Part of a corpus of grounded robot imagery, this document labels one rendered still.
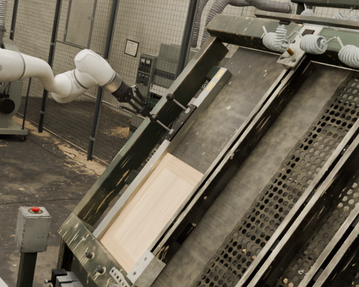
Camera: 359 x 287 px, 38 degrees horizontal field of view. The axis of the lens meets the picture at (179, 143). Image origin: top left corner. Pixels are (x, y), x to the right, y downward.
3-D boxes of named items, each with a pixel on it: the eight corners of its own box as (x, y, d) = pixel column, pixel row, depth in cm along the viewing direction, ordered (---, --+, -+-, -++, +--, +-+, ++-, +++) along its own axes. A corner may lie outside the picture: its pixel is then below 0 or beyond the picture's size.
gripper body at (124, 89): (118, 77, 231) (132, 90, 236) (106, 91, 230) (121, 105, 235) (125, 80, 225) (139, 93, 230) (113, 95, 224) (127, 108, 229)
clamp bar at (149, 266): (137, 281, 202) (92, 253, 189) (317, 42, 213) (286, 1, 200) (148, 294, 194) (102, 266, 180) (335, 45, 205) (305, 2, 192)
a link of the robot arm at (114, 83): (96, 84, 227) (105, 92, 231) (103, 88, 220) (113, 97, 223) (109, 68, 228) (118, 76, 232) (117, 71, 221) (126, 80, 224)
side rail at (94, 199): (88, 221, 259) (72, 210, 253) (223, 49, 270) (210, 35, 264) (93, 226, 254) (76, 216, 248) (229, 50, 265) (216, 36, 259)
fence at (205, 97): (98, 237, 235) (92, 233, 233) (226, 72, 245) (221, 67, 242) (102, 242, 231) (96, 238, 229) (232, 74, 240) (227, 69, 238)
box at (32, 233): (13, 242, 243) (19, 206, 239) (39, 242, 249) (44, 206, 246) (19, 254, 233) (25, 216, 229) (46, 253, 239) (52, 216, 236)
